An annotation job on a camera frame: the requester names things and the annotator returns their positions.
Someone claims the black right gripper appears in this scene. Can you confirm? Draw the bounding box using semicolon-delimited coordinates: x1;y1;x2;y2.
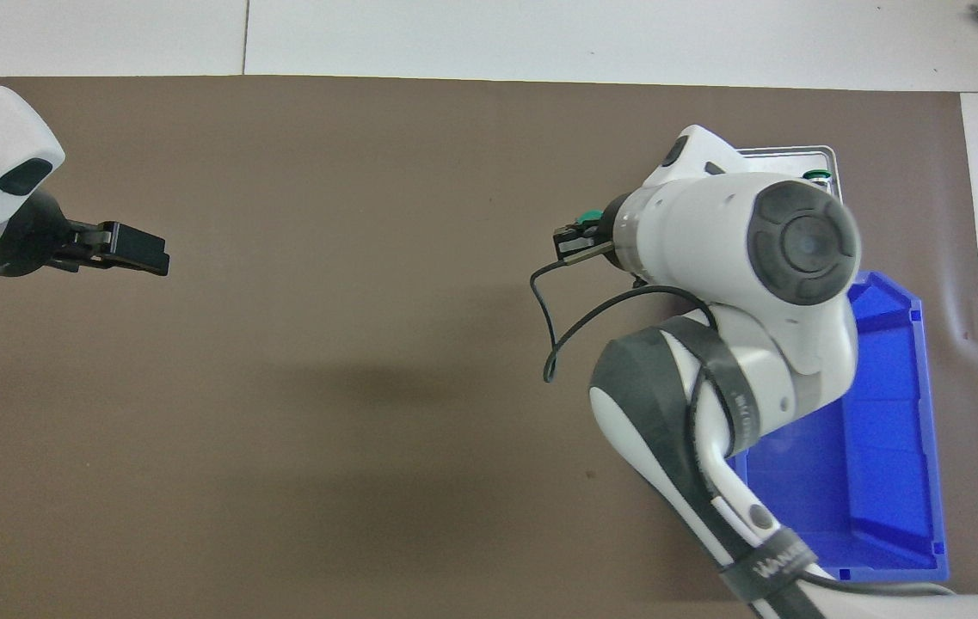
552;193;632;273

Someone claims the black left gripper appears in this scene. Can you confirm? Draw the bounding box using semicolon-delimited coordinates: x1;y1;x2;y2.
0;189;170;279

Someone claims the silver metal tray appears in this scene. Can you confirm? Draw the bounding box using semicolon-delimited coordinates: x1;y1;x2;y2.
736;145;841;204

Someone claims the brown table mat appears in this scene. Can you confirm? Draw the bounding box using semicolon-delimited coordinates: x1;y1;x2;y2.
0;76;978;619

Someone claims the blue plastic storage bin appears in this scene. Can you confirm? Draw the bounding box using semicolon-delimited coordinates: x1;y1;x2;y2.
725;271;950;585

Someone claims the black velcro cable strap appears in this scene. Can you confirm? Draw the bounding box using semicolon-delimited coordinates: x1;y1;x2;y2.
676;311;762;458
717;528;820;604

